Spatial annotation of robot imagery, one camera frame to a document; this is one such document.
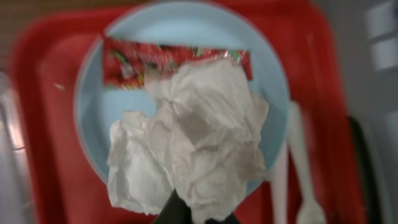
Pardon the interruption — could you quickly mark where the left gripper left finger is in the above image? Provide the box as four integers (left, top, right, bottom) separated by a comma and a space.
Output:
152, 189, 192, 224

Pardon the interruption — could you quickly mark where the white napkin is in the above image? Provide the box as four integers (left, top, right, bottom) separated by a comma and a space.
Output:
107, 59, 269, 223

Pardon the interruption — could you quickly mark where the red snack wrapper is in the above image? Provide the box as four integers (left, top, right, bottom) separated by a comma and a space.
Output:
102, 37, 253, 90

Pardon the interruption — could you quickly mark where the clear plastic waste bin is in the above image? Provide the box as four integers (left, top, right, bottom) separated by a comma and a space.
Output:
1, 71, 36, 224

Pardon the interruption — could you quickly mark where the grey dishwasher rack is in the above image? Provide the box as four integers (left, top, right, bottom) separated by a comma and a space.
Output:
316, 0, 397, 223

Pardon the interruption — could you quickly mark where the white plastic fork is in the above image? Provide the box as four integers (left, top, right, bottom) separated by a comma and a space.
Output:
271, 142, 288, 224

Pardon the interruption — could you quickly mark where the white plastic spoon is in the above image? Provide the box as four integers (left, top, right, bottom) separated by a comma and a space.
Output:
289, 101, 326, 224

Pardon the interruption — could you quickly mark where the light blue plate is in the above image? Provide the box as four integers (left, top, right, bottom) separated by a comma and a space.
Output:
74, 1, 290, 182

